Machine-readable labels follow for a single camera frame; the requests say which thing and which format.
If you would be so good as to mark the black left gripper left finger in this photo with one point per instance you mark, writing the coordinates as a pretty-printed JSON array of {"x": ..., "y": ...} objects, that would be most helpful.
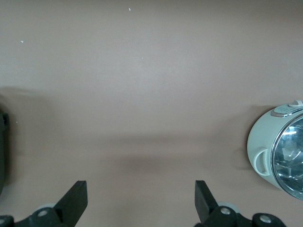
[{"x": 71, "y": 203}]

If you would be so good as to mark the dark rice cooker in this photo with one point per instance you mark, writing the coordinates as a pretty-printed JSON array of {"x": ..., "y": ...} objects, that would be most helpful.
[{"x": 2, "y": 142}]

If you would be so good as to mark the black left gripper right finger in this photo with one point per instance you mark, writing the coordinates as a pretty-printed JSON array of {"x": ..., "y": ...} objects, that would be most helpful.
[{"x": 203, "y": 203}]

